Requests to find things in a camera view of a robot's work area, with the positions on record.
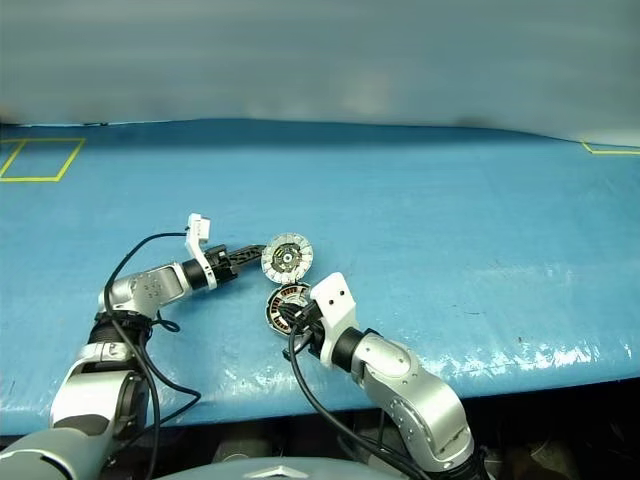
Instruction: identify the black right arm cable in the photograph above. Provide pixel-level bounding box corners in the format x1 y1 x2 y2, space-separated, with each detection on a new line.
288 324 426 480

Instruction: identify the grey robot torso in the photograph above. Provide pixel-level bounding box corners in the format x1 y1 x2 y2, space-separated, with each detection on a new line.
197 453 416 480

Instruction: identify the small yellow tape rectangle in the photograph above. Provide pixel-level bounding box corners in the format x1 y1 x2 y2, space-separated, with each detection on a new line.
581 140 640 155

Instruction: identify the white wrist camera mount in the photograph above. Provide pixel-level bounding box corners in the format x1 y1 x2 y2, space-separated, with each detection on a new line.
308 272 359 369
185 213 219 291

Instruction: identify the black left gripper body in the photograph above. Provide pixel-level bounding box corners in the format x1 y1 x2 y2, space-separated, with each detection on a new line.
205 243 240 281

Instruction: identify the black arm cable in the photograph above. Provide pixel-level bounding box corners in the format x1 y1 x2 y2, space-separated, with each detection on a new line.
288 324 426 480
102 227 201 480

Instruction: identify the grey rounded shape under table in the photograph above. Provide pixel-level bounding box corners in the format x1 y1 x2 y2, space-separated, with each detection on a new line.
213 437 274 464

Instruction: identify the silver motor rotor disc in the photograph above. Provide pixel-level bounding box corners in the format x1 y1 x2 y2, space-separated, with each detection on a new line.
260 232 314 284

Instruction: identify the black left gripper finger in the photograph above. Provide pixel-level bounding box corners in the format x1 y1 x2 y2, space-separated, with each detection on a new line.
229 243 269 267

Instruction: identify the large yellow tape rectangle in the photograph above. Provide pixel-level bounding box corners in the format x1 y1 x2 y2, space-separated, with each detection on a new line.
0 137 86 182

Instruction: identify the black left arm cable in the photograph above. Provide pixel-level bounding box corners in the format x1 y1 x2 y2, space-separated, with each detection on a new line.
102 227 201 480

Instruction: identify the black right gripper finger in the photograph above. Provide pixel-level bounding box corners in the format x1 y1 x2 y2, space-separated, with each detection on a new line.
276 304 304 328

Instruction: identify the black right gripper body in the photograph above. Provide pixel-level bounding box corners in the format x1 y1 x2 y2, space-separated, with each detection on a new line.
280 298 327 361

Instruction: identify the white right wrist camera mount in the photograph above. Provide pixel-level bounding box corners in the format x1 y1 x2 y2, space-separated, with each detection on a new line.
308 272 359 369

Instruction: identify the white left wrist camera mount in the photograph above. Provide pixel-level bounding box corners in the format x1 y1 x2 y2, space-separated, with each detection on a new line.
185 213 219 291

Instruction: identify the motor housing with copper windings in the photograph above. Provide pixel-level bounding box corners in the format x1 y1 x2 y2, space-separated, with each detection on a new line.
263 282 315 337

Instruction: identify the blue table cover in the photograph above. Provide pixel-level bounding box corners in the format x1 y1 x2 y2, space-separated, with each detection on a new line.
0 118 640 437

